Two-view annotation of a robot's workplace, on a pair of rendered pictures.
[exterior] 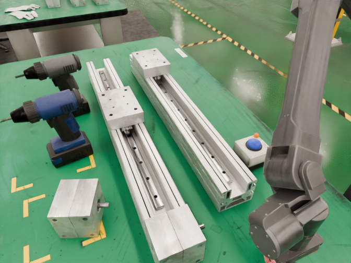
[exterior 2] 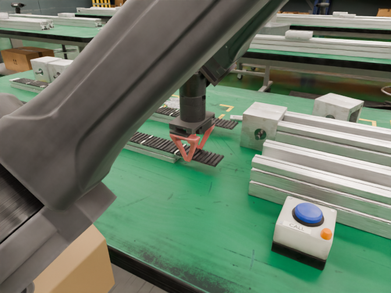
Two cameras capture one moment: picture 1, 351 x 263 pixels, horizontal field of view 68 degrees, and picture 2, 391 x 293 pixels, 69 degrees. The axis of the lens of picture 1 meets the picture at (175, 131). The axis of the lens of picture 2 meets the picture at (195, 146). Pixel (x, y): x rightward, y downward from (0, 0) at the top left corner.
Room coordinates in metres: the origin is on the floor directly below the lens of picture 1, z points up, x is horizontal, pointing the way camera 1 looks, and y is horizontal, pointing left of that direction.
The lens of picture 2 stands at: (0.70, -0.57, 1.15)
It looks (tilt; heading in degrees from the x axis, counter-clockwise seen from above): 29 degrees down; 141
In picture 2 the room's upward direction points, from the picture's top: straight up
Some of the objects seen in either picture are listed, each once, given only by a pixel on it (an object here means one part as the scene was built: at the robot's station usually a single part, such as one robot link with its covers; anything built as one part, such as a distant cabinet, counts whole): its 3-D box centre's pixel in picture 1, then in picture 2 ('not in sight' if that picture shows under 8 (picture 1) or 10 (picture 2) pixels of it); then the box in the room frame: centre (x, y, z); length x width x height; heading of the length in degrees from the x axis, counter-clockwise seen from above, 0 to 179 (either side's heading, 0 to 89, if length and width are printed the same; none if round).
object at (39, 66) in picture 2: not in sight; (46, 70); (-0.76, -0.29, 0.83); 0.11 x 0.10 x 0.10; 114
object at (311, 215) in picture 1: (302, 214); (193, 81); (0.23, -0.21, 0.98); 0.07 x 0.06 x 0.07; 120
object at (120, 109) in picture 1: (120, 110); not in sight; (0.68, 0.18, 0.87); 0.16 x 0.11 x 0.07; 23
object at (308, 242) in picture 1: (294, 230); (192, 109); (0.24, -0.22, 0.92); 0.10 x 0.07 x 0.07; 113
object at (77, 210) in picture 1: (84, 207); (333, 116); (0.35, 0.22, 0.83); 0.11 x 0.10 x 0.10; 92
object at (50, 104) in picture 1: (51, 131); not in sight; (0.55, 0.35, 0.89); 0.20 x 0.08 x 0.22; 121
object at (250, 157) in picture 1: (249, 153); (305, 226); (0.54, -0.22, 0.81); 0.10 x 0.08 x 0.06; 113
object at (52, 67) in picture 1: (56, 90); not in sight; (0.77, 0.41, 0.89); 0.20 x 0.08 x 0.22; 122
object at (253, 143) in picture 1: (254, 144); (308, 214); (0.54, -0.23, 0.84); 0.04 x 0.04 x 0.02
